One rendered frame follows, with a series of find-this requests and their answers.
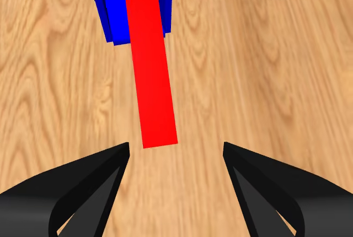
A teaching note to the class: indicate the thin red peg bar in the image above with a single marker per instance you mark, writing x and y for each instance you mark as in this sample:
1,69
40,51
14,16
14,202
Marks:
153,82

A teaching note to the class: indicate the blue hollow socket block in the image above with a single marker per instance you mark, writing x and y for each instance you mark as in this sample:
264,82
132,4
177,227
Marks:
115,13

